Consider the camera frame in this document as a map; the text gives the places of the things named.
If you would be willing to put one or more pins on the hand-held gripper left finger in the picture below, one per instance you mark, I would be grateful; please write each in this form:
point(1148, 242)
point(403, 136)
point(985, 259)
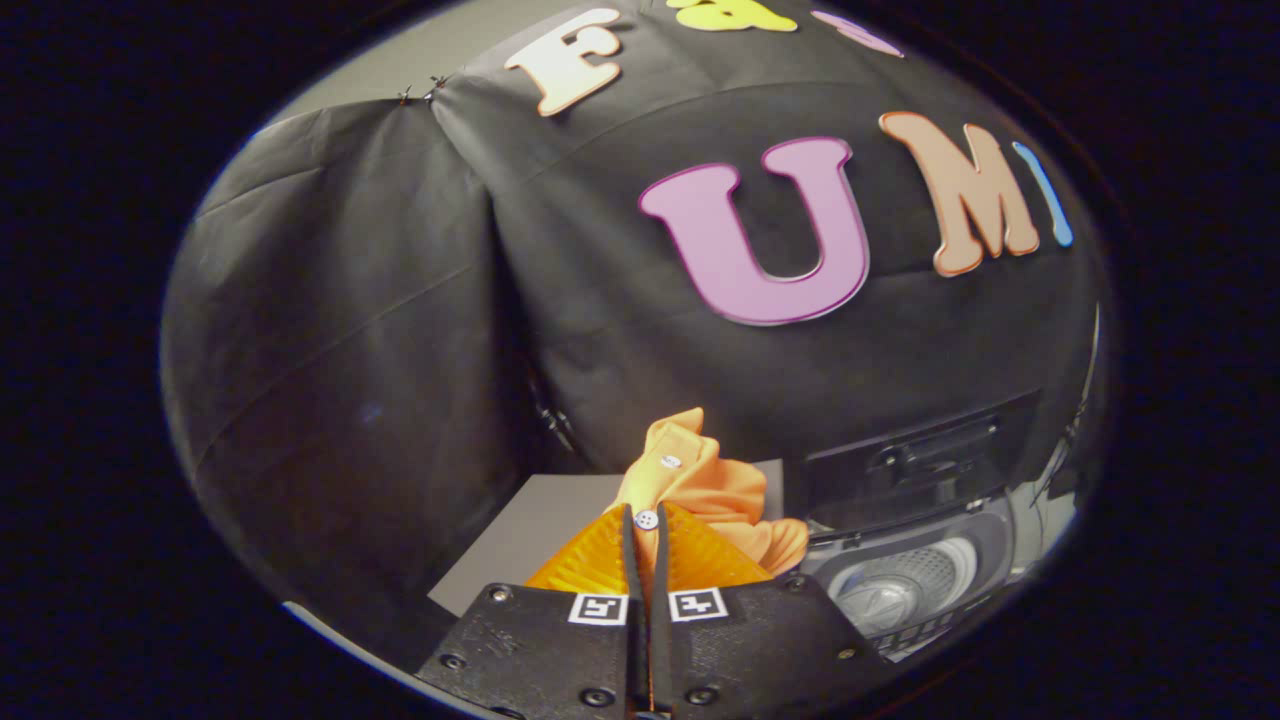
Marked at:
point(545, 645)

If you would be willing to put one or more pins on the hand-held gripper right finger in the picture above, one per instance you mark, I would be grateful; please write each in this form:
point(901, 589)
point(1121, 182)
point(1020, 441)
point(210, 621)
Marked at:
point(750, 640)

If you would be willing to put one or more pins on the orange shirt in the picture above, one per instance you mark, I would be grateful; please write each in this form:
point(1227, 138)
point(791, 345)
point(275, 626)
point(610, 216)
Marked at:
point(720, 490)

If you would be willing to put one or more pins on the grey washing machine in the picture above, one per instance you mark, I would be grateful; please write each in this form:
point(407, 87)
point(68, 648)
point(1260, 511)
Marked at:
point(990, 540)

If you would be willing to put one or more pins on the dark cabinet with white door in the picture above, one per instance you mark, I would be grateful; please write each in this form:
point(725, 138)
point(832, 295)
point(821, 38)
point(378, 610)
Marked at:
point(530, 530)

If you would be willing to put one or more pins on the black backdrop cloth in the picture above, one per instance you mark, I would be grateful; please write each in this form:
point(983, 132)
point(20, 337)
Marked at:
point(400, 300)

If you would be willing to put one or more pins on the thin black light stand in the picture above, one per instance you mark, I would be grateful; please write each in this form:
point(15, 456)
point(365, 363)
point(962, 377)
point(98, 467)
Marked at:
point(1078, 420)

